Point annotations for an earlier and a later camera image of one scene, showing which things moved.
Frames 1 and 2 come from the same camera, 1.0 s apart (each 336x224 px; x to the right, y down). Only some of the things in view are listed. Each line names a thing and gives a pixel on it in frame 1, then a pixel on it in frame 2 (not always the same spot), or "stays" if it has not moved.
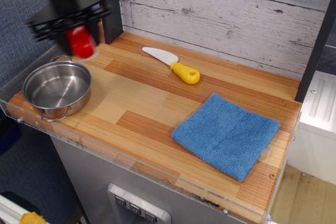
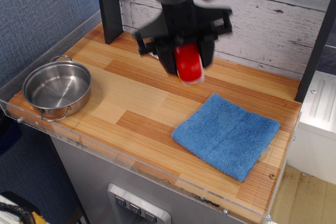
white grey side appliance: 313,148 stays
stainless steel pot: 59,88 stays
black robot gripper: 68,10 to 181,21
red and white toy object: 84,44 to 190,65
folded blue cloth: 228,136 stays
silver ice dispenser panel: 128,208 stays
